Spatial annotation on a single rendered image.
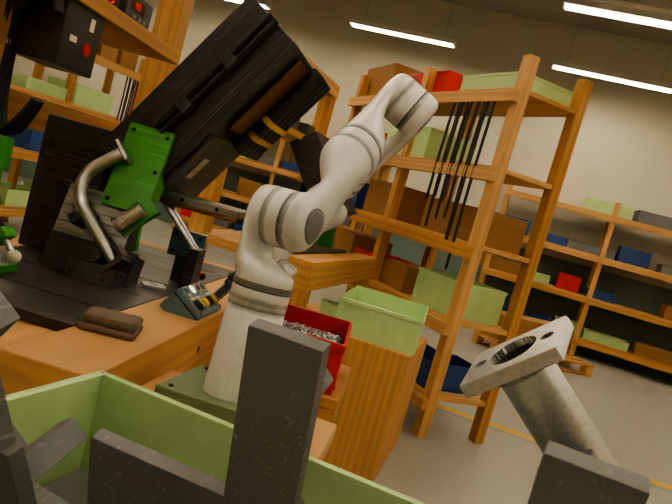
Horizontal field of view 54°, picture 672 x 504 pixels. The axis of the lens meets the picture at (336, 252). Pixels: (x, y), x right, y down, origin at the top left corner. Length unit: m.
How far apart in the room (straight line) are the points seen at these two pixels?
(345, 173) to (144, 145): 0.71
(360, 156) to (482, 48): 9.70
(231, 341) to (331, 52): 10.30
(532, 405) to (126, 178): 1.38
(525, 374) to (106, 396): 0.59
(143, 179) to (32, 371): 0.71
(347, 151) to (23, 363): 0.58
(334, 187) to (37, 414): 0.54
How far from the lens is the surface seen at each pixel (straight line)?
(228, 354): 1.00
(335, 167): 1.05
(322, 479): 0.73
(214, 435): 0.77
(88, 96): 7.89
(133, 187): 1.62
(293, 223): 0.96
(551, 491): 0.33
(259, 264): 0.99
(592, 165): 10.44
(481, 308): 4.15
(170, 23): 2.51
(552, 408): 0.35
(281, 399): 0.37
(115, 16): 1.84
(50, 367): 1.02
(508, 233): 4.16
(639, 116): 10.63
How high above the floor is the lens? 1.23
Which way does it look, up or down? 5 degrees down
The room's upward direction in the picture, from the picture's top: 16 degrees clockwise
